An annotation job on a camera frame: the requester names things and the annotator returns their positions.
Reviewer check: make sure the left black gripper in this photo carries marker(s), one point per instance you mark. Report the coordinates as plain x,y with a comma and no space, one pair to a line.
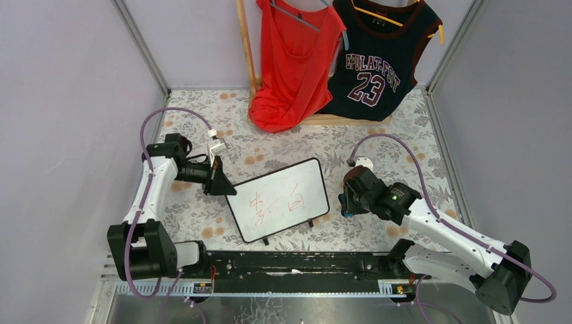
212,175

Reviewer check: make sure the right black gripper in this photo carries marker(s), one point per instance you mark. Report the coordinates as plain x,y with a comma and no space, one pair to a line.
349,196

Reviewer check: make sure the blue whiteboard eraser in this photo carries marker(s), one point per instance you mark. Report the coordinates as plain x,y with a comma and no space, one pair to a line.
345,212

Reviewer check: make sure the white board with black frame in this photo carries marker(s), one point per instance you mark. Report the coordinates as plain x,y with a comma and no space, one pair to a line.
276,201

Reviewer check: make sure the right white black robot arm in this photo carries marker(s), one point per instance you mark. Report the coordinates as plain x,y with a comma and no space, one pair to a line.
487,267

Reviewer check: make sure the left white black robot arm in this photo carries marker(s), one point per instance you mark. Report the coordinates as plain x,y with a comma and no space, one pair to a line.
140,245

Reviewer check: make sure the floral tablecloth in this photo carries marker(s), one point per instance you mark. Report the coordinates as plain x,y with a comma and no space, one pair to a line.
403,151

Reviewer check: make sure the wooden clothes rack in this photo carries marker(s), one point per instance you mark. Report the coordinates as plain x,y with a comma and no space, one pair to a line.
256,81

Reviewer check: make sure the dark basketball jersey number 23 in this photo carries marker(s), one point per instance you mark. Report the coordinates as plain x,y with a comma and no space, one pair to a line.
375,74

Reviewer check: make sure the red tank top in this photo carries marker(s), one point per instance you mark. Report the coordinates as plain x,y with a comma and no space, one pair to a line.
295,65

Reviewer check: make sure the yellow clothes hanger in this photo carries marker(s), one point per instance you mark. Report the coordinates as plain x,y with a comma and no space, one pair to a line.
375,14

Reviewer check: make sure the grey clothes hanger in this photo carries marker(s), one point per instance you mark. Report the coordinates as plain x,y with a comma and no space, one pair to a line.
344,36

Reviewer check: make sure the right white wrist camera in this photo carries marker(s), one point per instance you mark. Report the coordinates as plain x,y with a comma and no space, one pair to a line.
364,162

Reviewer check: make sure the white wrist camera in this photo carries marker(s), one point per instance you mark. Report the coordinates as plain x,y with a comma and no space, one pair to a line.
216,145
364,162

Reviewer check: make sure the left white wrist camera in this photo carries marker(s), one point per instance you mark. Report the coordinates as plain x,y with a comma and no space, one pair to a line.
216,145

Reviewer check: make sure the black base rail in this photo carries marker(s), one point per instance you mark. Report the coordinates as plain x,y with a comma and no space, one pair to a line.
255,272

